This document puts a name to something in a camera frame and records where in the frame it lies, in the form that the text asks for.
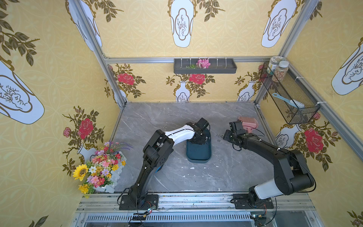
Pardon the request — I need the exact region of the teal plastic storage box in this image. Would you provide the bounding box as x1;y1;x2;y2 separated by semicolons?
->
186;129;212;163

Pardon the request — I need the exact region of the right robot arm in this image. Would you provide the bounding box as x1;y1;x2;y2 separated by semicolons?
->
223;130;316;200

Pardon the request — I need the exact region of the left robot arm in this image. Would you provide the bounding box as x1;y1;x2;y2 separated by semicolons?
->
128;118;211;201

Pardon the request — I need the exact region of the pink plastic comb brush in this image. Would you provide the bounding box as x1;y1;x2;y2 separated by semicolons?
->
238;116;259;133

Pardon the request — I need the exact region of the light blue brush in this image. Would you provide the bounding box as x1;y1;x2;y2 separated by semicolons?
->
272;93;305;109

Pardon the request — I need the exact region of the pink flower on shelf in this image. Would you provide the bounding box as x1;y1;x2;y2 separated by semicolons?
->
197;59;211;69

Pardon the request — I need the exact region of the spice jar white lid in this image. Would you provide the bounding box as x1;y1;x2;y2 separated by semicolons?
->
272;61;289;82

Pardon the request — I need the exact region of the glass jar behind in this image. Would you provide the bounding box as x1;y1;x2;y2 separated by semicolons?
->
266;56;285;75

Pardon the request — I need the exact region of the colourful artificial flower bouquet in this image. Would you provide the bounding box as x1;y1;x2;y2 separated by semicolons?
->
73;141;132;195

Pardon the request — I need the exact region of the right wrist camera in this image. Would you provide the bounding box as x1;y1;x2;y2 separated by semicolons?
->
229;121;247;136

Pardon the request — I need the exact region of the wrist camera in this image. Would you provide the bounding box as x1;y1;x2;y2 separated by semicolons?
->
229;121;247;136
195;118;209;131

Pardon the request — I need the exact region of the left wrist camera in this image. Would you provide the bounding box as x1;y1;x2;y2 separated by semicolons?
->
195;118;209;131

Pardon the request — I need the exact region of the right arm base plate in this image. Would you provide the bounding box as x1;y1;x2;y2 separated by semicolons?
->
230;194;275;210

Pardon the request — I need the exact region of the black wire mesh basket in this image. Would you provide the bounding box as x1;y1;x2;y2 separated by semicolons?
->
261;62;320;124

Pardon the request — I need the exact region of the dark grey wall shelf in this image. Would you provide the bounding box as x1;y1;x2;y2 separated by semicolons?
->
174;58;237;74

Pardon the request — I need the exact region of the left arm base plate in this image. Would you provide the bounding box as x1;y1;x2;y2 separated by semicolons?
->
117;194;159;211

